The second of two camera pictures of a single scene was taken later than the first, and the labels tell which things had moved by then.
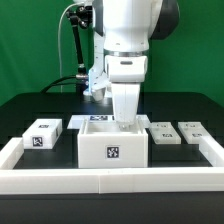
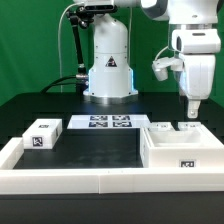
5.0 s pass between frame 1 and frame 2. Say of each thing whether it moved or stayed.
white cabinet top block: stayed
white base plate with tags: stayed
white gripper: moved
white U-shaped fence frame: stayed
